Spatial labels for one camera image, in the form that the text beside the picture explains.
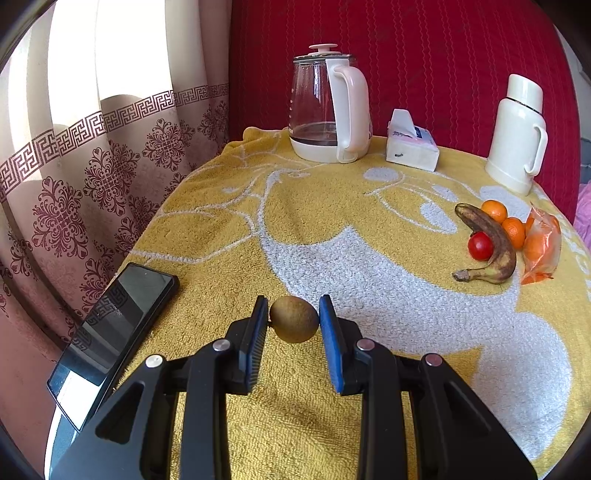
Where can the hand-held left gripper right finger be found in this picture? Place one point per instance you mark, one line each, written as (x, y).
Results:
(328, 344)

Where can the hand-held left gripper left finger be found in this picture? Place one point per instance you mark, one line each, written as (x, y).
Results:
(256, 344)

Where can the brown kiwi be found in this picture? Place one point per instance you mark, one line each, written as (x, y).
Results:
(294, 320)

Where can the overripe brown banana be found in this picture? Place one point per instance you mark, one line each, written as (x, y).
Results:
(501, 249)

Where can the orange tangerine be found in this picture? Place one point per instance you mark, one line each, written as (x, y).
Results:
(516, 230)
(495, 210)

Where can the yellow and white towel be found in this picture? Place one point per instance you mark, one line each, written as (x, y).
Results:
(369, 258)

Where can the black smartphone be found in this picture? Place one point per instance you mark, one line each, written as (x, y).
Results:
(115, 323)

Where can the red tomato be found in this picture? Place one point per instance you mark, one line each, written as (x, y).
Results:
(479, 247)

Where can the white tissue pack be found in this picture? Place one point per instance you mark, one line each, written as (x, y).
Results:
(413, 154)

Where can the patterned beige curtain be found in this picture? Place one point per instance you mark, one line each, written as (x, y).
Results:
(92, 184)

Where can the orange plastic bag of tangerines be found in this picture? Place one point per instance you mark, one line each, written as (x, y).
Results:
(542, 244)

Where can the white thermos flask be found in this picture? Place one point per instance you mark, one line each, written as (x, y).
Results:
(510, 138)

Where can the pink cloth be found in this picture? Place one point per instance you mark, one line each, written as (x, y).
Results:
(585, 203)

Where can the red quilted cloth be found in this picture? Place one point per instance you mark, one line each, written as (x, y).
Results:
(438, 60)

